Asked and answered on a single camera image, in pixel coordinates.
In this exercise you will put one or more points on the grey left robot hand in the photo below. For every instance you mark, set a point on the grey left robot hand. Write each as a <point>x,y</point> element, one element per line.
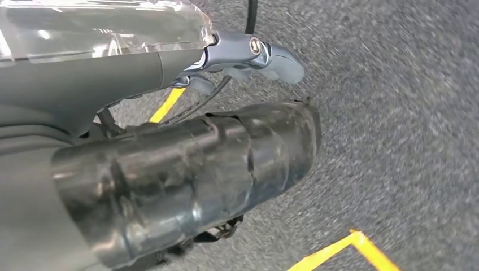
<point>168,179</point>

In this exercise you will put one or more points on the yellow floor tape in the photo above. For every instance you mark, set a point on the yellow floor tape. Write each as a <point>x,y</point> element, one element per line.
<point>359,243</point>

